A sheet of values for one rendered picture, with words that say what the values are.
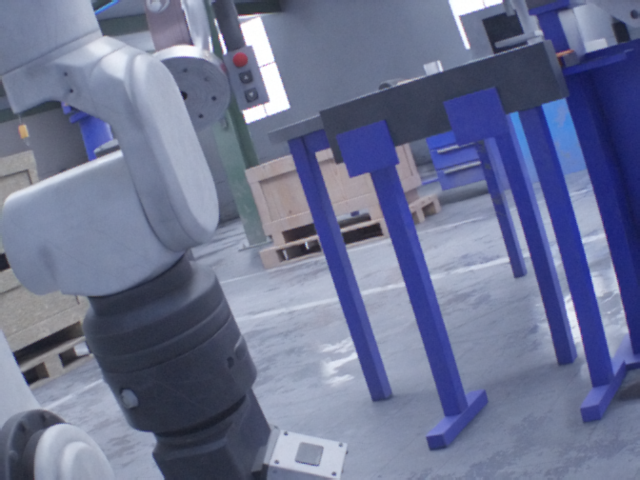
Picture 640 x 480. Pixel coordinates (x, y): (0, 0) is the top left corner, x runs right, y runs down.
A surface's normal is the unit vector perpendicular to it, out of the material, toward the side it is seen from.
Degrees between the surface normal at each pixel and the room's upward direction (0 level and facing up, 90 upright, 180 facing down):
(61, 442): 90
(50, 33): 100
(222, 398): 98
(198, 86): 131
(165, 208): 106
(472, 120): 90
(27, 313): 90
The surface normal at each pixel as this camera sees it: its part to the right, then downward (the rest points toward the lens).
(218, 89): 0.12, 0.71
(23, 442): 0.93, -0.29
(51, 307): 0.85, -0.24
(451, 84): -0.48, 0.23
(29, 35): 0.07, 0.26
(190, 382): 0.36, 0.14
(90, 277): -0.13, 0.33
